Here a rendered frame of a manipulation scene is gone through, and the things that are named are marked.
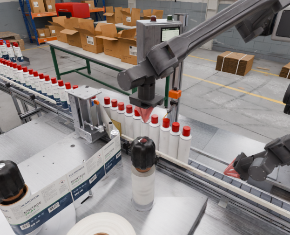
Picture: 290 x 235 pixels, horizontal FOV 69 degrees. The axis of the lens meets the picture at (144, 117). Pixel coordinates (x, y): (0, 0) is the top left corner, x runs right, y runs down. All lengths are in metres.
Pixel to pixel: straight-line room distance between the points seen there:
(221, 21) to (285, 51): 5.66
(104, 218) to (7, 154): 0.82
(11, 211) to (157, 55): 0.61
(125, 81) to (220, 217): 0.65
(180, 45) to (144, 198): 0.53
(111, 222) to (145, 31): 0.67
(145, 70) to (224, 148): 0.79
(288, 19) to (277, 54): 5.12
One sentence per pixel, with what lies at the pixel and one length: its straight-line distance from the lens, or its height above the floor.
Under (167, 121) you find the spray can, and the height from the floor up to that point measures 1.08.
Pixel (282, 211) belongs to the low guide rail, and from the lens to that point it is 0.96.
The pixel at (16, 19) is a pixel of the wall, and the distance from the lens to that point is 8.42.
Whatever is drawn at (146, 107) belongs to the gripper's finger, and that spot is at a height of 1.26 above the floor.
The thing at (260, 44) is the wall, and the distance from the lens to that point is 6.38.
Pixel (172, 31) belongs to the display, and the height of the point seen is 1.44.
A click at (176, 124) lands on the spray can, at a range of 0.92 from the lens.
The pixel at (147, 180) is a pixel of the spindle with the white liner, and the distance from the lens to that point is 0.73.
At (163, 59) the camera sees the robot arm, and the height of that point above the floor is 1.43.
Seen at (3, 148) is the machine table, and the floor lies 0.83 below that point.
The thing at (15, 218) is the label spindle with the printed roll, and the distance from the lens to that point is 0.79.
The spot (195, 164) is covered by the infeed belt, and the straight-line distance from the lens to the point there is 1.04.
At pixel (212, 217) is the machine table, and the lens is 0.94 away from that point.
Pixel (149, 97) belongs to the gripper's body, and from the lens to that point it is 0.67.
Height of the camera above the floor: 1.59
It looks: 32 degrees down
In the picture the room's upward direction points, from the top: straight up
